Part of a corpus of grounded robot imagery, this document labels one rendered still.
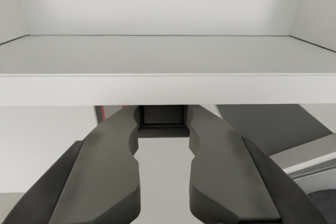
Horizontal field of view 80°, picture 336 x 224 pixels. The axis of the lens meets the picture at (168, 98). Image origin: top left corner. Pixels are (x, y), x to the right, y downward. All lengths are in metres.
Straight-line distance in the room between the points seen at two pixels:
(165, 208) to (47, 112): 1.61
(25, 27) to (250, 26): 0.19
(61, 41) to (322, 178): 0.46
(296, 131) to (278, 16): 0.39
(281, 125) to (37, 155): 0.53
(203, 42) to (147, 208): 1.75
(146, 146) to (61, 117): 1.06
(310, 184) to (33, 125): 0.49
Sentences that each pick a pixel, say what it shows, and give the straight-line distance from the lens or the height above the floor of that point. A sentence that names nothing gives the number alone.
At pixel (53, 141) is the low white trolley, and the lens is 0.38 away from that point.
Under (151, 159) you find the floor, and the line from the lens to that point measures 1.44.
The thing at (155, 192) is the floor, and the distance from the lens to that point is 1.71.
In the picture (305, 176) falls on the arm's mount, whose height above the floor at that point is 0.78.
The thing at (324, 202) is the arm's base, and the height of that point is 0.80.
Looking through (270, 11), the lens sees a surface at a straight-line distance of 0.21.
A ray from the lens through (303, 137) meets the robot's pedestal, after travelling 0.55.
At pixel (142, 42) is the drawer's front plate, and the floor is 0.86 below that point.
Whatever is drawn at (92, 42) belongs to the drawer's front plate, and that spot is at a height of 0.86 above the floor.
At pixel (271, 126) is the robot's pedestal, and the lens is 0.59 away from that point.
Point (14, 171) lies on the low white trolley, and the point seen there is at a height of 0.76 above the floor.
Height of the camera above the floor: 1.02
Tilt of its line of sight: 62 degrees down
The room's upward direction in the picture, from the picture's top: 176 degrees clockwise
